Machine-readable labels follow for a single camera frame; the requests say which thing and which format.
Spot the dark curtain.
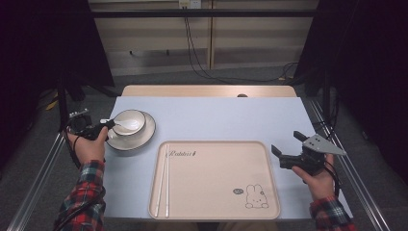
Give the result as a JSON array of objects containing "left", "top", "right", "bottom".
[
  {"left": 0, "top": 0, "right": 115, "bottom": 169},
  {"left": 293, "top": 0, "right": 408, "bottom": 186}
]

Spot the person's left hand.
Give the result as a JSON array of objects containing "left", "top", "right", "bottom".
[{"left": 67, "top": 126, "right": 110, "bottom": 167}]

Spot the beige tray with rabbit print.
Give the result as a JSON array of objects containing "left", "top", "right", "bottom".
[{"left": 147, "top": 140, "right": 281, "bottom": 221}]

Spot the white plate with dark rim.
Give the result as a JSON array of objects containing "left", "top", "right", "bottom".
[{"left": 105, "top": 111, "right": 157, "bottom": 152}]

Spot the white bowl with dark rim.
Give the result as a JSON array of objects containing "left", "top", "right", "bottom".
[{"left": 112, "top": 109, "right": 147, "bottom": 137}]

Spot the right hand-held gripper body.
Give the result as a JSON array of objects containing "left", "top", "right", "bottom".
[{"left": 278, "top": 133, "right": 347, "bottom": 176}]

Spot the wooden upright post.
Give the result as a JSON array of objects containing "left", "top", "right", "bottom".
[{"left": 206, "top": 0, "right": 216, "bottom": 70}]

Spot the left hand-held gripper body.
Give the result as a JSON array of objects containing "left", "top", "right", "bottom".
[{"left": 68, "top": 108, "right": 107, "bottom": 140}]

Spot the white wall socket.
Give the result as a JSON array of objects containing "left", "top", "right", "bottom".
[{"left": 178, "top": 0, "right": 202, "bottom": 10}]

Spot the black horizontal bar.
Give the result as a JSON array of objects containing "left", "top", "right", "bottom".
[{"left": 90, "top": 9, "right": 319, "bottom": 19}]

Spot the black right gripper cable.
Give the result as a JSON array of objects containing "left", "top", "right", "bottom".
[{"left": 323, "top": 159, "right": 342, "bottom": 197}]

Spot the light blue table mat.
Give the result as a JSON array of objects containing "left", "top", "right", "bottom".
[{"left": 103, "top": 95, "right": 354, "bottom": 222}]

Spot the black wall cable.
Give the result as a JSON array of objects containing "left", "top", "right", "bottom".
[
  {"left": 183, "top": 6, "right": 299, "bottom": 83},
  {"left": 185, "top": 15, "right": 299, "bottom": 84}
]

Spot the black metal stand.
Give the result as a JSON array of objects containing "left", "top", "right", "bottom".
[
  {"left": 321, "top": 68, "right": 332, "bottom": 129},
  {"left": 56, "top": 71, "right": 70, "bottom": 133}
]

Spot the aluminium floor rail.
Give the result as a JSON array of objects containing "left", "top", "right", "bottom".
[
  {"left": 6, "top": 102, "right": 82, "bottom": 231},
  {"left": 308, "top": 97, "right": 392, "bottom": 231}
]

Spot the person's right hand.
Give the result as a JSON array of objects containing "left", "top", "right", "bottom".
[{"left": 292, "top": 154, "right": 336, "bottom": 201}]

